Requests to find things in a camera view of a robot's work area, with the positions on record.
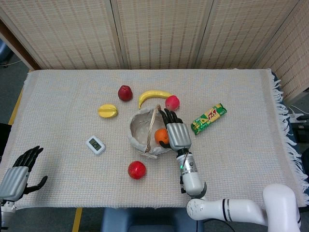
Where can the right robot hand grey black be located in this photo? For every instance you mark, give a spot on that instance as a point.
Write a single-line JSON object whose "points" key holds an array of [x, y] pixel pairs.
{"points": [[179, 135]]}

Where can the left robot hand grey black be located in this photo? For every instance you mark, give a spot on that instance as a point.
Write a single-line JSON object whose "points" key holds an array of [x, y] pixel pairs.
{"points": [[14, 178]]}

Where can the orange fruit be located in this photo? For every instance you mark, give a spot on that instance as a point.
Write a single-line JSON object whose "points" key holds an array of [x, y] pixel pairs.
{"points": [[161, 135]]}

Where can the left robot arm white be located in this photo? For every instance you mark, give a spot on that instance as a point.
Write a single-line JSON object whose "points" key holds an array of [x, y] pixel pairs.
{"points": [[6, 212]]}

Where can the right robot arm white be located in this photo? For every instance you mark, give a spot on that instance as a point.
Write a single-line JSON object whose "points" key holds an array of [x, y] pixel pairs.
{"points": [[231, 207]]}

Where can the wicker basket with cloth liner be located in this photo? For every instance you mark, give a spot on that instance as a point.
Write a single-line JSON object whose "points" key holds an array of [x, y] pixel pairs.
{"points": [[141, 130]]}

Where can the pink red peach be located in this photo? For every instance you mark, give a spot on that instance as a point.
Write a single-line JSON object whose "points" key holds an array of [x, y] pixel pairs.
{"points": [[172, 102]]}

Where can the green snack packet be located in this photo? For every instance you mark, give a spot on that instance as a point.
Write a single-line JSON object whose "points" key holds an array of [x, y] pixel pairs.
{"points": [[208, 118]]}

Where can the black box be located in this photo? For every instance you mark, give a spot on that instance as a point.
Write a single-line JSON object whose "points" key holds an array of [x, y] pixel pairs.
{"points": [[4, 137]]}

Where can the yellow banana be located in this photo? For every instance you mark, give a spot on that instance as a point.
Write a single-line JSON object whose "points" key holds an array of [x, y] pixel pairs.
{"points": [[152, 94]]}

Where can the red apple front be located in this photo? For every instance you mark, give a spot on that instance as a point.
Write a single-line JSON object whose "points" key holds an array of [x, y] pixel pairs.
{"points": [[136, 170]]}

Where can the beige woven tablecloth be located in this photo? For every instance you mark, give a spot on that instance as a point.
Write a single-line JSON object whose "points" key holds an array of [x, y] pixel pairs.
{"points": [[72, 183]]}

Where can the dark red apple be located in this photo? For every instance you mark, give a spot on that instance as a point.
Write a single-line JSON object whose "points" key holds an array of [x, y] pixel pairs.
{"points": [[125, 93]]}

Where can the yellow star fruit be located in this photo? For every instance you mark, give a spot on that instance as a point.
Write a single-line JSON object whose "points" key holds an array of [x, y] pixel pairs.
{"points": [[108, 111]]}

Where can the white digital timer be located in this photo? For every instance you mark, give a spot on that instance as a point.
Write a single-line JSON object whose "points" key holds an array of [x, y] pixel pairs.
{"points": [[95, 145]]}

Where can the blue padded base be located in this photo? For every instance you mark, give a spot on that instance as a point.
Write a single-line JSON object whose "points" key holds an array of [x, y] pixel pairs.
{"points": [[144, 220]]}

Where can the woven reed folding screen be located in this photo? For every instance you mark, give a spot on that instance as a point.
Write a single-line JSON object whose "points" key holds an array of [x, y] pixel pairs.
{"points": [[159, 31]]}

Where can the blue chair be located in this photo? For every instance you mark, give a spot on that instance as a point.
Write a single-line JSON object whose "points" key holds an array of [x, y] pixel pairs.
{"points": [[3, 52]]}

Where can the brown wooden frame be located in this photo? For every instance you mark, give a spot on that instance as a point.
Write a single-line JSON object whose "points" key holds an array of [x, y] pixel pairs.
{"points": [[19, 46]]}

